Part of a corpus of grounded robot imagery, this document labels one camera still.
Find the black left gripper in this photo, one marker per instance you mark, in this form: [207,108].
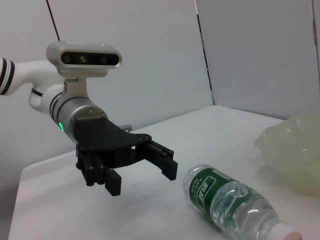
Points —
[100,135]

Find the clear water bottle green label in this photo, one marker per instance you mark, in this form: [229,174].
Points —
[225,200]

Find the pale green glass fruit plate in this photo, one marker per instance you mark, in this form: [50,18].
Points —
[295,150]

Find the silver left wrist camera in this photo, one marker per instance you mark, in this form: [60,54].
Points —
[82,58]

